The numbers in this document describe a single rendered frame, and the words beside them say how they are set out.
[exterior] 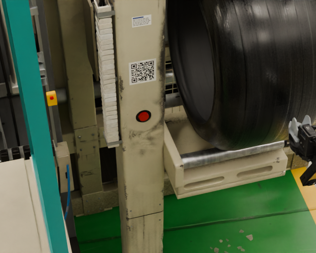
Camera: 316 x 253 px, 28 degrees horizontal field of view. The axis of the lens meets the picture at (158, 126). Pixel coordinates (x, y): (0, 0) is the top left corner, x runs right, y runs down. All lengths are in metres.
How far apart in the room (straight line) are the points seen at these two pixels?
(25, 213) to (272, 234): 1.75
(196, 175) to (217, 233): 0.99
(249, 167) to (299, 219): 1.06
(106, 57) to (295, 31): 0.48
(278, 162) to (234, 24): 0.59
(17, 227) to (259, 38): 0.72
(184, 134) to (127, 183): 0.28
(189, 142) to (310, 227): 1.03
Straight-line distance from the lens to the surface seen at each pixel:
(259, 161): 1.96
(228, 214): 2.93
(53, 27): 2.45
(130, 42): 1.63
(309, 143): 1.56
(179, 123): 2.15
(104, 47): 1.63
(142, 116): 1.78
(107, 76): 1.68
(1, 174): 1.39
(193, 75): 2.09
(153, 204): 2.08
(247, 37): 1.55
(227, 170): 1.92
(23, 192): 1.34
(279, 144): 1.96
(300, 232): 2.92
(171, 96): 2.08
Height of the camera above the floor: 2.25
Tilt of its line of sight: 43 degrees down
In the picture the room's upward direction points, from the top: straight up
